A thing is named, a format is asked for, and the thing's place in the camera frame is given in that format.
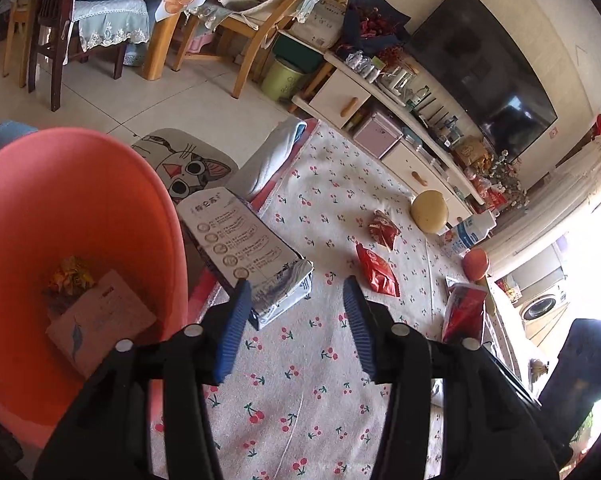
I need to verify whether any beige paper packet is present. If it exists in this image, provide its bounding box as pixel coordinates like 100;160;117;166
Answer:
45;269;157;378

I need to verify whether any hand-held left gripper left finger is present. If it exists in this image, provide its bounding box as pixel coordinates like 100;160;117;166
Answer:
33;277;254;480

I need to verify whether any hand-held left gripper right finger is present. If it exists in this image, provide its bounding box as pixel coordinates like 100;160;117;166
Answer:
343;275;561;480

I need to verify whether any brown pouch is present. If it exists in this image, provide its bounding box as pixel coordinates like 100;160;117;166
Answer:
453;137;486;168

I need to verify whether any blue and white milk carton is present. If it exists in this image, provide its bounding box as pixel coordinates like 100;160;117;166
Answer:
174;186;315;331

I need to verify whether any dried flower arrangement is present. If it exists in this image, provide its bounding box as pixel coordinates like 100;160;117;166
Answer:
480;152;531;211

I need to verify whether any lace covered standing air conditioner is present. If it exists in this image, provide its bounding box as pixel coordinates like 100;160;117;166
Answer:
485;137;601;276

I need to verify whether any cherry print tablecloth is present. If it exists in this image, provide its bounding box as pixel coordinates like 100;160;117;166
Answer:
150;120;531;480

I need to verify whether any red gift bag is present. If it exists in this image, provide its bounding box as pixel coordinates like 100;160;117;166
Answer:
475;185;506;211

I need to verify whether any pink storage box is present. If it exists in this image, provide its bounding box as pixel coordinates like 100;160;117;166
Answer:
353;111;403;158

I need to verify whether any pink plastic bin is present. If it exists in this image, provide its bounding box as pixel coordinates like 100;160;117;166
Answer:
0;127;188;448

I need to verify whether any silver wrapped can pack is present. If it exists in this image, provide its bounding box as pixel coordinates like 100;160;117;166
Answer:
345;50;381;76

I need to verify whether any red wrapper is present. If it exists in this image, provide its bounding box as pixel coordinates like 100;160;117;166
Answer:
369;209;401;252

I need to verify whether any yellow pear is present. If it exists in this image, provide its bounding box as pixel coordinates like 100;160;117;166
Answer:
411;190;450;234

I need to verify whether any light wooden chair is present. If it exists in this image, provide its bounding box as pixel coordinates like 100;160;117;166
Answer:
180;0;336;101

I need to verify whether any light green waste bin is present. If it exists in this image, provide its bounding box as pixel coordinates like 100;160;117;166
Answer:
260;57;308;103

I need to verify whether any white milk bottle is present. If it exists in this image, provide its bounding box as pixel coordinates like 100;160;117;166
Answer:
440;210;498;256

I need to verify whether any light blue cloth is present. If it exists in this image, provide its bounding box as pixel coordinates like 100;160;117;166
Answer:
0;120;38;153

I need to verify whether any yellow wrapper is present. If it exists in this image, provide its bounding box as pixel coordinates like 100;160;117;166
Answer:
43;256;96;301

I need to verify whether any dark blue flower bouquet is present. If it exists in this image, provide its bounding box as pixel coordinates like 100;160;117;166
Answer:
343;0;411;51

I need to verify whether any cat face floor mat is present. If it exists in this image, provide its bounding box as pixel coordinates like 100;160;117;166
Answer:
130;127;240;206

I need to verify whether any brown wooden chair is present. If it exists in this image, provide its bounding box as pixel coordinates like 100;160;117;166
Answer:
3;0;36;78

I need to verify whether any dark green storage box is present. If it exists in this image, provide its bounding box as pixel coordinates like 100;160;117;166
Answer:
273;30;326;73

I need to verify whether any washing machine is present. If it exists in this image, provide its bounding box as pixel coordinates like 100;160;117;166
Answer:
520;282;568;331

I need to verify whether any red coffee packet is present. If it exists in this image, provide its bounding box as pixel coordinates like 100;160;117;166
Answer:
441;276;488;345

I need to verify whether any light blue folded towel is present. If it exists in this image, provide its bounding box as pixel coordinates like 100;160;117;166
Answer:
240;117;308;201

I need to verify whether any white TV cabinet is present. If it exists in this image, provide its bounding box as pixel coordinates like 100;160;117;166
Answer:
291;50;486;216

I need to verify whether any red apple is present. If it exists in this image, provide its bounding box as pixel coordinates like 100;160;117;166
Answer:
461;248;490;281

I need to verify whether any dark wooden chair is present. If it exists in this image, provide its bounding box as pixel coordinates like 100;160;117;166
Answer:
28;0;151;111

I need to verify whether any white glass kettle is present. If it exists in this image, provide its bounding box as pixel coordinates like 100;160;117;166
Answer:
380;67;411;98

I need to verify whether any pink stool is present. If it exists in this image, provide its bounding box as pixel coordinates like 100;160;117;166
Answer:
178;27;216;58

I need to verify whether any black television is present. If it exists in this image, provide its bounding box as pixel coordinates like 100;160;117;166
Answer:
407;0;558;161

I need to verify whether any red snack packet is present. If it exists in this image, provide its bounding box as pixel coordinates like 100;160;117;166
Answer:
355;242;401;298

